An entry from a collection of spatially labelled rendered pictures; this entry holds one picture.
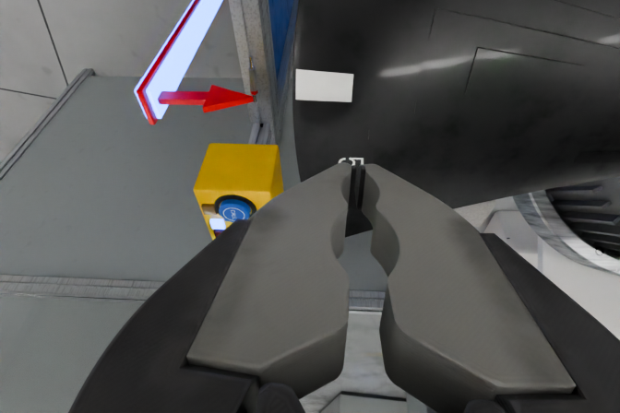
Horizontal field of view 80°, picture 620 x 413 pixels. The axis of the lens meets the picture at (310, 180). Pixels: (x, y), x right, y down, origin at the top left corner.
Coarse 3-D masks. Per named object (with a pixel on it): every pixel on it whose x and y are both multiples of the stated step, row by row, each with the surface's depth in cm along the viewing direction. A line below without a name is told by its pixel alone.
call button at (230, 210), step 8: (224, 200) 48; (232, 200) 47; (224, 208) 47; (232, 208) 47; (240, 208) 47; (248, 208) 48; (224, 216) 49; (232, 216) 48; (240, 216) 48; (248, 216) 48
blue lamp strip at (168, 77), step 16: (208, 0) 31; (192, 16) 28; (208, 16) 31; (192, 32) 28; (176, 48) 25; (192, 48) 28; (176, 64) 25; (160, 80) 23; (176, 80) 25; (160, 112) 23
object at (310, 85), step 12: (300, 72) 21; (312, 72) 21; (324, 72) 21; (300, 84) 21; (312, 84) 21; (324, 84) 21; (336, 84) 21; (348, 84) 21; (300, 96) 21; (312, 96) 21; (324, 96) 21; (336, 96) 21; (348, 96) 21
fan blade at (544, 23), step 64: (320, 0) 19; (384, 0) 19; (448, 0) 18; (512, 0) 18; (576, 0) 18; (320, 64) 20; (384, 64) 20; (448, 64) 20; (512, 64) 19; (576, 64) 19; (320, 128) 22; (384, 128) 22; (448, 128) 22; (512, 128) 22; (576, 128) 21; (448, 192) 25; (512, 192) 25
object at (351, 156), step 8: (336, 152) 23; (344, 152) 23; (352, 152) 23; (360, 152) 23; (368, 152) 23; (336, 160) 23; (344, 160) 23; (352, 160) 23; (360, 160) 23; (368, 160) 23
